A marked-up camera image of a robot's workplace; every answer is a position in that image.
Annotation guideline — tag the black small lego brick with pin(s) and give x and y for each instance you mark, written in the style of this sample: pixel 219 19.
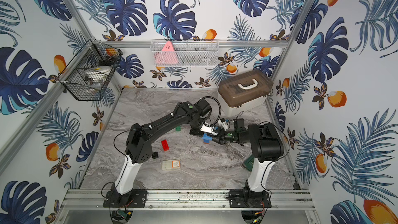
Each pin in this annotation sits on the black small lego brick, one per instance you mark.
pixel 155 155

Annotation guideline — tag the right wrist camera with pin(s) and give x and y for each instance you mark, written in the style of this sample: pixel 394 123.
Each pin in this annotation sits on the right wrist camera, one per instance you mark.
pixel 223 123

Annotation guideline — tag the white mesh wall basket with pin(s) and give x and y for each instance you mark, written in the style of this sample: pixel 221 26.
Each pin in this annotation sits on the white mesh wall basket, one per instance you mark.
pixel 191 52

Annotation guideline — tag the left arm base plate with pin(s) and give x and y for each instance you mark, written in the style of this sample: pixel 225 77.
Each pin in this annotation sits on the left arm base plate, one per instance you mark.
pixel 124 198

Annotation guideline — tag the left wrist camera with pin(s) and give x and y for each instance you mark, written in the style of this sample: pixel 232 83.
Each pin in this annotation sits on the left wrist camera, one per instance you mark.
pixel 207 129

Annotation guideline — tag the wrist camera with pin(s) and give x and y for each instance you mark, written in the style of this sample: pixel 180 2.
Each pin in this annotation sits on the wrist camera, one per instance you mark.
pixel 207 129
pixel 223 123

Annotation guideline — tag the black wire basket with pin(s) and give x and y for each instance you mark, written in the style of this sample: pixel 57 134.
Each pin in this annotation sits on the black wire basket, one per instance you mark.
pixel 89 73

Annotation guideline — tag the aluminium front rail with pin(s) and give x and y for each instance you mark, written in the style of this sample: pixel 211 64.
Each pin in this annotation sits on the aluminium front rail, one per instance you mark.
pixel 194 200

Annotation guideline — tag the dark green plastic piece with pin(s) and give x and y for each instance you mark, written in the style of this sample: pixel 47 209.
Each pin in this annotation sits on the dark green plastic piece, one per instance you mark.
pixel 249 163

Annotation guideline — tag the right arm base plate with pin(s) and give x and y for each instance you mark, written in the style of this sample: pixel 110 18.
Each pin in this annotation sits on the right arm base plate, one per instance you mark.
pixel 245 198

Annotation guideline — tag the pink triangle object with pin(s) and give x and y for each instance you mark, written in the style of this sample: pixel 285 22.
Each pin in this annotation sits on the pink triangle object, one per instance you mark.
pixel 167 56

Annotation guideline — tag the white eraser with orange label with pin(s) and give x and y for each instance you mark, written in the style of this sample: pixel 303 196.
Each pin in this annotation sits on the white eraser with orange label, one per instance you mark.
pixel 170 164

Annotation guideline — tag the red long lego brick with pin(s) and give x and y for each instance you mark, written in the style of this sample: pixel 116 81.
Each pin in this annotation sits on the red long lego brick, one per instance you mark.
pixel 165 145

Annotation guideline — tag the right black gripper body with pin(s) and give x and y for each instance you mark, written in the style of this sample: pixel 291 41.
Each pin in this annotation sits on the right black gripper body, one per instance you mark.
pixel 226 136

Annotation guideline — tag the light blue long lego brick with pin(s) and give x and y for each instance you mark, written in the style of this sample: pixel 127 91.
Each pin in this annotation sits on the light blue long lego brick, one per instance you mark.
pixel 206 138

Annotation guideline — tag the brown lidded storage box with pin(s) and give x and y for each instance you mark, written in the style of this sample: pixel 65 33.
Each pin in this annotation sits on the brown lidded storage box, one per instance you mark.
pixel 243 92

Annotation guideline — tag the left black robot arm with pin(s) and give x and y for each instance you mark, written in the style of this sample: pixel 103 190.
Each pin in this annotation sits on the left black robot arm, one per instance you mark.
pixel 141 137

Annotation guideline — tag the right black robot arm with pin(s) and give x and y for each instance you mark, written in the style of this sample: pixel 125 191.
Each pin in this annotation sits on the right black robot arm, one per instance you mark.
pixel 266 147

